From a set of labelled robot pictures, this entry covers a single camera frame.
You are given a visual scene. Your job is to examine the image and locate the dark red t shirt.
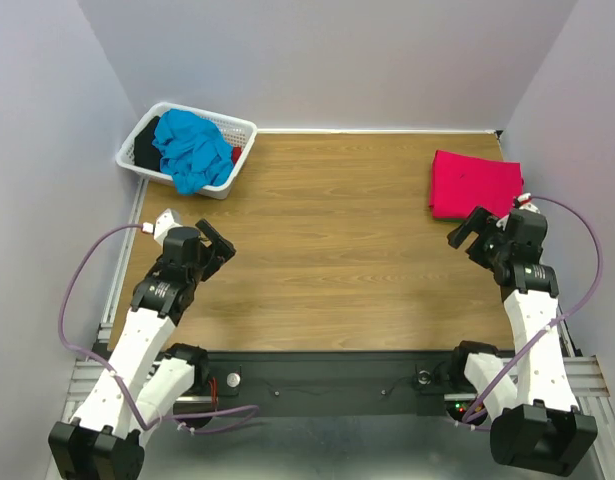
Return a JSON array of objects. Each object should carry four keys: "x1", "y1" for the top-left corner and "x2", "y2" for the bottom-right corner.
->
[{"x1": 231, "y1": 146, "x2": 242, "y2": 164}]

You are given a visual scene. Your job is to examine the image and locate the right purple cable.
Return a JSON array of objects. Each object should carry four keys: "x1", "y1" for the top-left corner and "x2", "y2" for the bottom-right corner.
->
[{"x1": 456, "y1": 195, "x2": 604, "y2": 432}]

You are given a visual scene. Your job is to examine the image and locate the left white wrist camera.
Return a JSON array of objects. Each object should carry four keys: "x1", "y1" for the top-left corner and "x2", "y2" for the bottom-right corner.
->
[{"x1": 141, "y1": 209, "x2": 182, "y2": 246}]

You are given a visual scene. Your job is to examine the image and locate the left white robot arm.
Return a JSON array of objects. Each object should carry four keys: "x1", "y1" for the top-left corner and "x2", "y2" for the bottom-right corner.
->
[{"x1": 48, "y1": 210, "x2": 236, "y2": 479}]

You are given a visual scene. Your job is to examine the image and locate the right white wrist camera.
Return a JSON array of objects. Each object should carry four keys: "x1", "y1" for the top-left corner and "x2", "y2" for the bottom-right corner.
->
[{"x1": 512, "y1": 193, "x2": 540, "y2": 213}]

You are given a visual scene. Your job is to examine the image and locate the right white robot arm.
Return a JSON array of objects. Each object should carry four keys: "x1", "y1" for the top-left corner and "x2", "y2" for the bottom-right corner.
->
[{"x1": 447, "y1": 201, "x2": 598, "y2": 477}]

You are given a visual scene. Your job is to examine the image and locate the folded pink t shirt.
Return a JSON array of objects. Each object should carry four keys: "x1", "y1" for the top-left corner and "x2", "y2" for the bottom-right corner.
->
[{"x1": 429, "y1": 150, "x2": 524, "y2": 220}]

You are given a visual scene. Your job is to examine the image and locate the purple cable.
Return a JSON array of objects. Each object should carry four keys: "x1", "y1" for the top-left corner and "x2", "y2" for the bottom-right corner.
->
[
  {"x1": 456, "y1": 195, "x2": 604, "y2": 432},
  {"x1": 59, "y1": 223, "x2": 261, "y2": 435}
]

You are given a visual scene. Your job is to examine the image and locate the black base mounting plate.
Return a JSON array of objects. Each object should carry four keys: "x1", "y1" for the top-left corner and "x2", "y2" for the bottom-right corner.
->
[{"x1": 209, "y1": 351, "x2": 475, "y2": 417}]

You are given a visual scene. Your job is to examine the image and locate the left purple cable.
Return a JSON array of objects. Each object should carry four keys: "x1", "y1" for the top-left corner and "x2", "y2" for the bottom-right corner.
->
[{"x1": 59, "y1": 223, "x2": 261, "y2": 435}]

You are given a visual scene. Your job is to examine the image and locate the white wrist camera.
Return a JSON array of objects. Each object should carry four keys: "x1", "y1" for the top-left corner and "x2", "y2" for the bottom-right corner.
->
[
  {"x1": 141, "y1": 209, "x2": 182, "y2": 246},
  {"x1": 512, "y1": 193, "x2": 540, "y2": 213}
]

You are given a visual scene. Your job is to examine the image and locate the black t shirt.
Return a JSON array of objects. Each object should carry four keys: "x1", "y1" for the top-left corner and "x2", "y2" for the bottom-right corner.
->
[{"x1": 133, "y1": 116, "x2": 162, "y2": 172}]

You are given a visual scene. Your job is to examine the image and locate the aluminium extrusion frame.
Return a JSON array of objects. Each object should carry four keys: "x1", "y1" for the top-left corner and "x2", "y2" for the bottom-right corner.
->
[{"x1": 45, "y1": 174, "x2": 141, "y2": 425}]

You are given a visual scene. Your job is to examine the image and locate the white plastic laundry basket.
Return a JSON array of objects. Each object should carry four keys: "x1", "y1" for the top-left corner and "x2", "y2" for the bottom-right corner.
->
[{"x1": 115, "y1": 101, "x2": 258, "y2": 200}]

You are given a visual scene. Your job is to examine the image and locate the blue t shirt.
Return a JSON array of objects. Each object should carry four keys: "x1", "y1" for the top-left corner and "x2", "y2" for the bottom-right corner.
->
[{"x1": 152, "y1": 109, "x2": 234, "y2": 195}]

